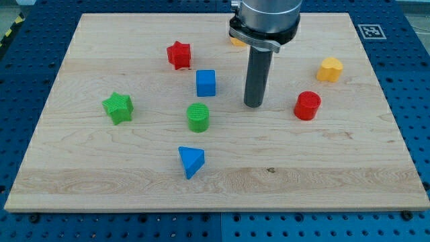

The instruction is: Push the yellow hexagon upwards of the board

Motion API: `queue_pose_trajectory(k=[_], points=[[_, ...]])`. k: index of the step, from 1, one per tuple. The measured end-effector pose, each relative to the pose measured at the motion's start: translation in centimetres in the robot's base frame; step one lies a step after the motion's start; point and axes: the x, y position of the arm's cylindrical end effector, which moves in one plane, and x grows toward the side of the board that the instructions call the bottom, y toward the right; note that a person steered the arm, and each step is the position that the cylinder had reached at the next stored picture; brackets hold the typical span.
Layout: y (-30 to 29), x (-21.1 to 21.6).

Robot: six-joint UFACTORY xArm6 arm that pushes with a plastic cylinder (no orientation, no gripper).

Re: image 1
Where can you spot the yellow hexagon block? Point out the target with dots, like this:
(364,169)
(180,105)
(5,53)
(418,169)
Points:
(237,42)

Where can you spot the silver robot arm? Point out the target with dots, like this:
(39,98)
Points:
(265,24)

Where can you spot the light wooden board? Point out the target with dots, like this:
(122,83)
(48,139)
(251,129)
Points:
(350,157)

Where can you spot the green cylinder block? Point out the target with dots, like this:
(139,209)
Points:
(198,117)

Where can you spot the blue cube block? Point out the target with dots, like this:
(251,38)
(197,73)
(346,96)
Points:
(205,83)

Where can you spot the blue triangle block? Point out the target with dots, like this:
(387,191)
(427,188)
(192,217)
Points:
(192,160)

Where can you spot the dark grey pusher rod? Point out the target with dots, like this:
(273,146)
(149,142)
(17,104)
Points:
(257,74)

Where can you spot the red star block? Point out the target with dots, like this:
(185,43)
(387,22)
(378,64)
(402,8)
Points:
(179,55)

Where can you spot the red cylinder block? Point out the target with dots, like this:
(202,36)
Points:
(307,105)

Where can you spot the green star block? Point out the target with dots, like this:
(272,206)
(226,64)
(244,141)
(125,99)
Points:
(118,107)

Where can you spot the yellow heart block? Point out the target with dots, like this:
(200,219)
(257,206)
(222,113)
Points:
(330,70)

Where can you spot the white fiducial marker tag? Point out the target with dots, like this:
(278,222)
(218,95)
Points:
(371,32)

